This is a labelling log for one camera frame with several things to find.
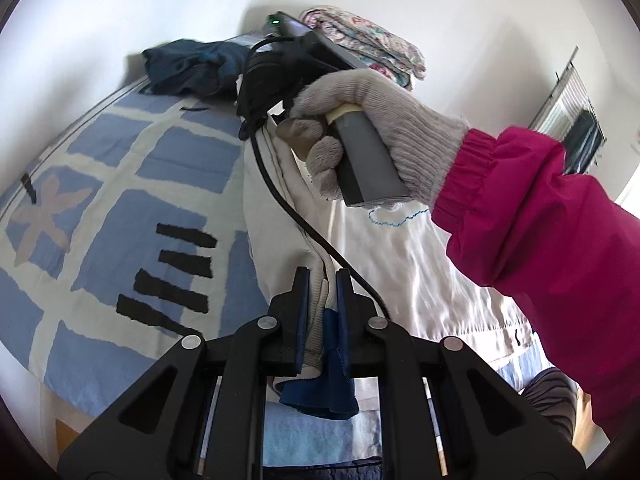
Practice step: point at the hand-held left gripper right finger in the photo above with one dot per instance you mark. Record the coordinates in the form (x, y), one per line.
(343, 310)

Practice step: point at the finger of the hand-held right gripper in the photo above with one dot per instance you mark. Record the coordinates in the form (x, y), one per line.
(252, 110)

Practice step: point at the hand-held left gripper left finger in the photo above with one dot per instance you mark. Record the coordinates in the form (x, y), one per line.
(301, 310)

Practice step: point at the white and blue jacket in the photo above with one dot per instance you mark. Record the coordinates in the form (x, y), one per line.
(380, 270)

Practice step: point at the dark blue garment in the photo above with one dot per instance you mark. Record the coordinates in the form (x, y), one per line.
(190, 67)

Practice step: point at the person's right forearm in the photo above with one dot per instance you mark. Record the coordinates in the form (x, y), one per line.
(540, 240)

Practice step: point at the person's right hand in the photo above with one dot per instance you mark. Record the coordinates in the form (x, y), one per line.
(400, 125)

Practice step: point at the blue checked bedsheet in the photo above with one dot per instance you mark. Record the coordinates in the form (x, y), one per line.
(150, 160)

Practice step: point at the folded floral quilt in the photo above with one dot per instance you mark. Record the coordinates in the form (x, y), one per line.
(380, 42)

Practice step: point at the light blue towel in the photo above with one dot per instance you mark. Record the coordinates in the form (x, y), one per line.
(310, 435)

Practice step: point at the metal rack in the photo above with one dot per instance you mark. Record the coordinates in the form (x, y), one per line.
(575, 110)

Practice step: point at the grey striped cloth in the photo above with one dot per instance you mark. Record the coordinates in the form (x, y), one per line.
(550, 400)

